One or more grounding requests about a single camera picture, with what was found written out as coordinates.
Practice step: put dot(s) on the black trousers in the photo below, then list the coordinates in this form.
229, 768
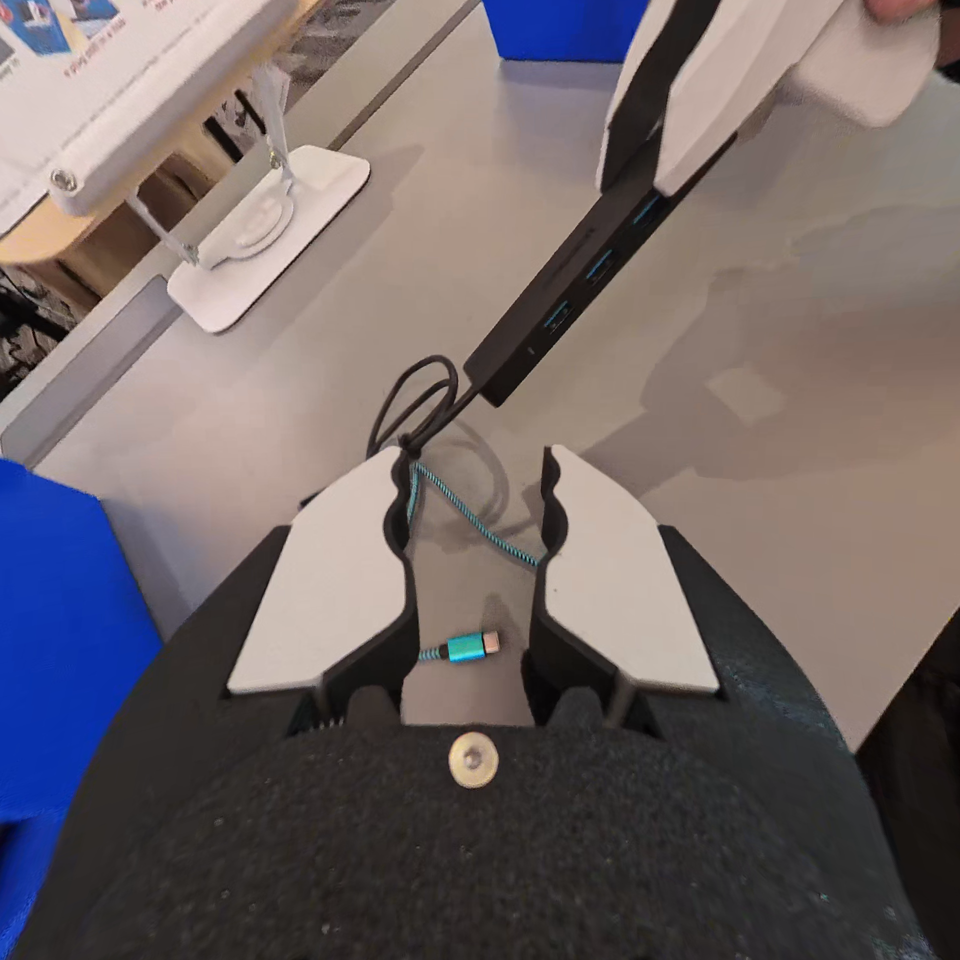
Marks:
922, 787

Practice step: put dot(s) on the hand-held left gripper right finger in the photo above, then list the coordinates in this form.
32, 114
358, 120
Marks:
630, 592

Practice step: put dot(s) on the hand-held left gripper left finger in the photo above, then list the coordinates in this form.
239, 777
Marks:
322, 592

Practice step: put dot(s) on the black usb hub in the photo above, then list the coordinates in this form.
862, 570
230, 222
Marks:
525, 330

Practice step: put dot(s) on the blue plastic bin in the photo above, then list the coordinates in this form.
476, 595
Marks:
562, 30
60, 675

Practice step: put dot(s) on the person's right hand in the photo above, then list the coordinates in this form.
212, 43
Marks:
900, 9

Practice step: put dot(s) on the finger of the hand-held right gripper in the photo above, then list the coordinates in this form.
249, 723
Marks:
616, 105
727, 90

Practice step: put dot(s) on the wooden document stand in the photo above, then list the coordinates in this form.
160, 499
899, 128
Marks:
315, 195

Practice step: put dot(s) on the cardboard box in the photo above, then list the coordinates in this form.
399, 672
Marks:
112, 255

